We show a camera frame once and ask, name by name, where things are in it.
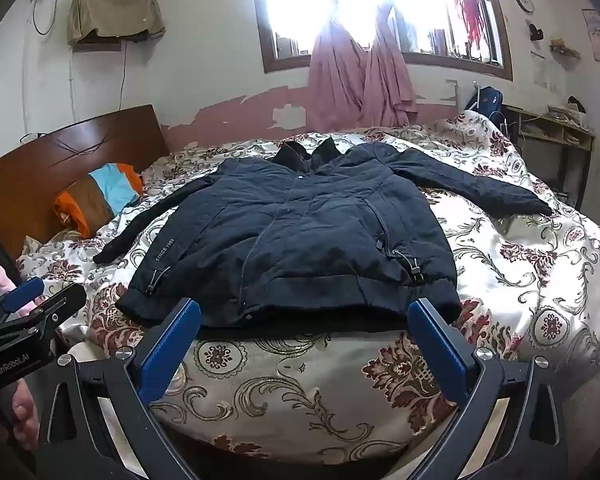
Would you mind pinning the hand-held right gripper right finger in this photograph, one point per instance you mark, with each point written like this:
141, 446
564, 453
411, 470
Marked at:
437, 350

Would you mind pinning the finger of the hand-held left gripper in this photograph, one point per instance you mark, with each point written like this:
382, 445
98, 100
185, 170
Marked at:
55, 307
24, 294

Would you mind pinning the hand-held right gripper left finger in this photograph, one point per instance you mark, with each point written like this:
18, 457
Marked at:
172, 345

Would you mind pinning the dark navy padded jacket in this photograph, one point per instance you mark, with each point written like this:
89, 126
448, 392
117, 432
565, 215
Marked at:
280, 240

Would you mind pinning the red hanging clothes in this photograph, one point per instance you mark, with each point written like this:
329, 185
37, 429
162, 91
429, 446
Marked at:
470, 12

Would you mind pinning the person's left hand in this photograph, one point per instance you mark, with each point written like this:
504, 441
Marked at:
24, 405

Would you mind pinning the wooden bed headboard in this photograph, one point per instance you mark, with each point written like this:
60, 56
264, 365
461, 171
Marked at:
30, 175

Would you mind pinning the striped orange brown blue pillow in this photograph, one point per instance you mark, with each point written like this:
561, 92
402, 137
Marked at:
100, 195

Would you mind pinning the floral satin bed quilt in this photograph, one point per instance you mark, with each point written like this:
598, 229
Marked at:
305, 400

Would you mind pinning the wooden desk with shelves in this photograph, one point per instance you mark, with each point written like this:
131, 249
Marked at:
575, 155

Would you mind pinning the blue backpack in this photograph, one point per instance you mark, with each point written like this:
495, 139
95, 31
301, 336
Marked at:
487, 102

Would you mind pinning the pink curtain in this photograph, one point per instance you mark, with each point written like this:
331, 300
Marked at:
387, 80
335, 75

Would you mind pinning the brown framed window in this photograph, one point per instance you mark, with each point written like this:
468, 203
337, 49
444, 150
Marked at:
262, 35

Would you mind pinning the small wall shelf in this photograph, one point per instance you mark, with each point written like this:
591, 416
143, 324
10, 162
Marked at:
564, 50

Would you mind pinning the black wall hook item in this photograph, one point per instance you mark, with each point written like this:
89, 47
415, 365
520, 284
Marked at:
535, 31

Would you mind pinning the wall calendar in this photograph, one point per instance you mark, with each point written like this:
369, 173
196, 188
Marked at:
597, 35

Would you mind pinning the round wall clock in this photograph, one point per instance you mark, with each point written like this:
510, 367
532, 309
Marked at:
525, 2

